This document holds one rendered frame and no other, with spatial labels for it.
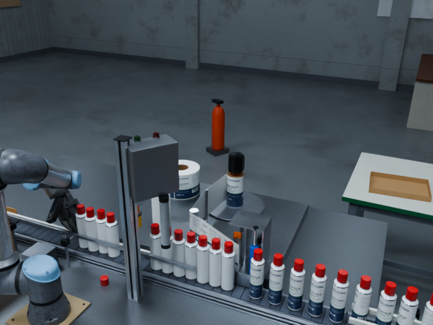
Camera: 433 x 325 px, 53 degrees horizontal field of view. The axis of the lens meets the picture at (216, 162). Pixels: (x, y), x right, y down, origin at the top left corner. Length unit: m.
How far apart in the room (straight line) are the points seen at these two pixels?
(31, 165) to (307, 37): 7.66
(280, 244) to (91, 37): 9.70
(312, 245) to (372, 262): 0.27
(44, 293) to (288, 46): 7.77
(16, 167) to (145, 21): 8.94
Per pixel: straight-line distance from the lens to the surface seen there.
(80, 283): 1.94
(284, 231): 2.12
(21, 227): 2.30
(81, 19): 11.40
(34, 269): 1.67
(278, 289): 1.67
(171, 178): 1.54
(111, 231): 1.88
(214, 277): 1.74
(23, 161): 1.51
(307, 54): 8.86
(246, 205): 2.29
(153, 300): 1.81
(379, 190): 2.76
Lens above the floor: 2.02
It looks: 24 degrees down
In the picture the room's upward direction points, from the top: 1 degrees clockwise
